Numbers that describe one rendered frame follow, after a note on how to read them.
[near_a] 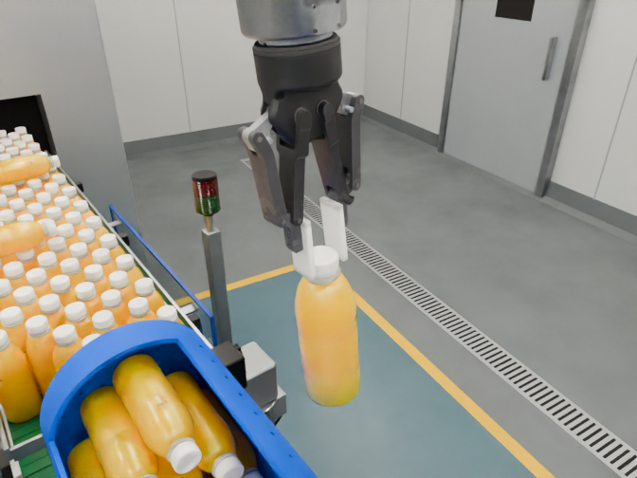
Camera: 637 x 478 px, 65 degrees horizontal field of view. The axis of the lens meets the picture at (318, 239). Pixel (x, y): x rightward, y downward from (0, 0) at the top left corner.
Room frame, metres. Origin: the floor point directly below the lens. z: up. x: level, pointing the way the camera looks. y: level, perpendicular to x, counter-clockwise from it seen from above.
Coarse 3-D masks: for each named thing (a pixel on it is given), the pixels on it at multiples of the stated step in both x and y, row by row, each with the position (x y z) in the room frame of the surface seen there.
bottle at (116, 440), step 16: (96, 400) 0.54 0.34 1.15; (112, 400) 0.54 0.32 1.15; (96, 416) 0.51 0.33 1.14; (112, 416) 0.51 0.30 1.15; (128, 416) 0.51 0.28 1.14; (96, 432) 0.49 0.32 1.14; (112, 432) 0.48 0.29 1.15; (128, 432) 0.48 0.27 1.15; (96, 448) 0.47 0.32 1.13; (112, 448) 0.46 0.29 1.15; (128, 448) 0.46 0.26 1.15; (144, 448) 0.46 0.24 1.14; (112, 464) 0.44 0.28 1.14; (128, 464) 0.43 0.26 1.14; (144, 464) 0.44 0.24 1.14
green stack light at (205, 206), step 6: (198, 198) 1.13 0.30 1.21; (204, 198) 1.13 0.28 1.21; (210, 198) 1.13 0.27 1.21; (216, 198) 1.15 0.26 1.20; (198, 204) 1.13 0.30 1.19; (204, 204) 1.13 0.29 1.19; (210, 204) 1.13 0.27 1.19; (216, 204) 1.15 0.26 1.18; (198, 210) 1.14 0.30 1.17; (204, 210) 1.13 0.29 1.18; (210, 210) 1.13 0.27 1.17; (216, 210) 1.14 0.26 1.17
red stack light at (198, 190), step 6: (192, 180) 1.15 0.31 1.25; (216, 180) 1.16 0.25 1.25; (192, 186) 1.15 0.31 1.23; (198, 186) 1.13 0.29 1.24; (204, 186) 1.13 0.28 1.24; (210, 186) 1.14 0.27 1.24; (216, 186) 1.15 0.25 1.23; (198, 192) 1.13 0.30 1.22; (204, 192) 1.13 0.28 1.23; (210, 192) 1.14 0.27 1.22; (216, 192) 1.15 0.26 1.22
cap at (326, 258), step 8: (320, 248) 0.47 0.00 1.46; (328, 248) 0.47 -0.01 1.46; (320, 256) 0.46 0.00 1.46; (328, 256) 0.46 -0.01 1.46; (336, 256) 0.45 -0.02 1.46; (320, 264) 0.44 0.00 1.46; (328, 264) 0.44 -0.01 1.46; (336, 264) 0.45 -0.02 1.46; (320, 272) 0.44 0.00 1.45; (328, 272) 0.44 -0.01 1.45; (336, 272) 0.45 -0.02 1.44
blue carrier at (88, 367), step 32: (160, 320) 0.65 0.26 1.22; (96, 352) 0.56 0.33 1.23; (128, 352) 0.56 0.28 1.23; (160, 352) 0.64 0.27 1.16; (192, 352) 0.58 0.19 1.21; (64, 384) 0.52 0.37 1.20; (96, 384) 0.57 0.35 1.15; (224, 384) 0.52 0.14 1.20; (64, 416) 0.54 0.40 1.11; (256, 416) 0.47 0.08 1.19; (64, 448) 0.53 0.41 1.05; (256, 448) 0.53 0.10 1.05; (288, 448) 0.43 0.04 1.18
